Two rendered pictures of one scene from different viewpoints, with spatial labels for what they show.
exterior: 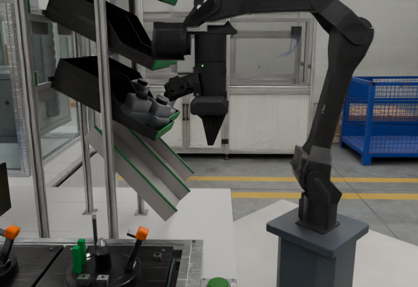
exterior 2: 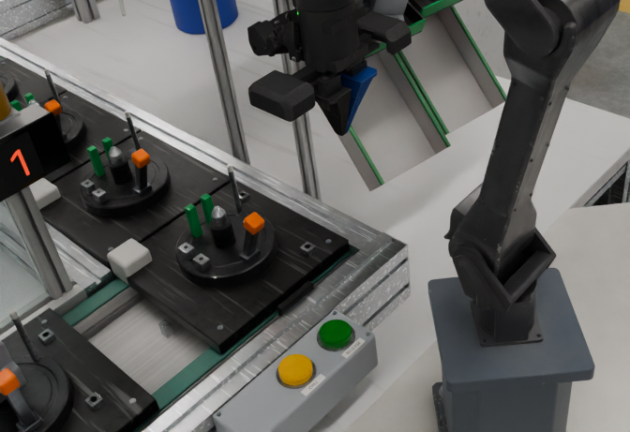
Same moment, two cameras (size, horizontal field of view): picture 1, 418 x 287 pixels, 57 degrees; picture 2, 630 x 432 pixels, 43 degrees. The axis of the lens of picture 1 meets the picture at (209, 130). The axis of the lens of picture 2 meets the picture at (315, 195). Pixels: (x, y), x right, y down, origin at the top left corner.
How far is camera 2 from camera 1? 0.62 m
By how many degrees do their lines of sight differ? 49
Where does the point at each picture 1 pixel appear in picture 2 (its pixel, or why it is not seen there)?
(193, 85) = (287, 43)
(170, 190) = (423, 132)
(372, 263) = not seen: outside the picture
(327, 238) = (474, 358)
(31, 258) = (187, 185)
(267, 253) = not seen: hidden behind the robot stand
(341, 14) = not seen: outside the picture
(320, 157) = (482, 229)
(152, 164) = (398, 80)
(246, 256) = not seen: hidden behind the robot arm
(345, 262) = (517, 404)
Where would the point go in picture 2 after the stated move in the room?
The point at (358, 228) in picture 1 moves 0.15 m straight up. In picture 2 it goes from (559, 366) to (571, 255)
